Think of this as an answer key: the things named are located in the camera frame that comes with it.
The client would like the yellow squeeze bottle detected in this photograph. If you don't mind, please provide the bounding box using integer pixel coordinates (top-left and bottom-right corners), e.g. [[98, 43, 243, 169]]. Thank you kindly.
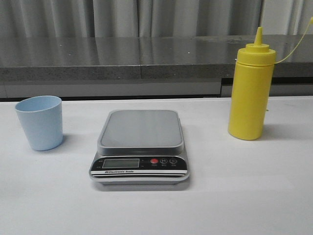
[[228, 26, 283, 141]]

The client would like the light blue plastic cup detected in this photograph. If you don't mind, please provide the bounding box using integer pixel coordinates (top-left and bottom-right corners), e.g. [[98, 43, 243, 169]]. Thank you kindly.
[[15, 95, 63, 151]]

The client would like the silver electronic kitchen scale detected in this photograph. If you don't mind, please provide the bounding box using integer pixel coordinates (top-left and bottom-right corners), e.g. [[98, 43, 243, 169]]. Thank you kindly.
[[89, 110, 190, 185]]

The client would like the grey stone counter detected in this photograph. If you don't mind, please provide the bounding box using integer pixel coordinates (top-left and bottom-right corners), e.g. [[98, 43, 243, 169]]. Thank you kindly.
[[0, 34, 313, 99]]

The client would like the grey curtain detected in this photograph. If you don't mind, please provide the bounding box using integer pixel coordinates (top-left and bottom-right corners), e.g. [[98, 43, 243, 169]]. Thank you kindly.
[[0, 0, 313, 38]]

